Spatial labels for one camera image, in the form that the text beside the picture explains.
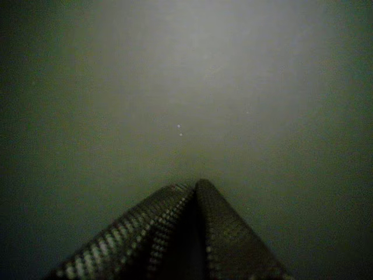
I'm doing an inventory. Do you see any black textured gripper finger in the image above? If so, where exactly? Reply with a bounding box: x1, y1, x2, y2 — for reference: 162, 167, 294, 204
194, 178, 292, 280
43, 183, 203, 280

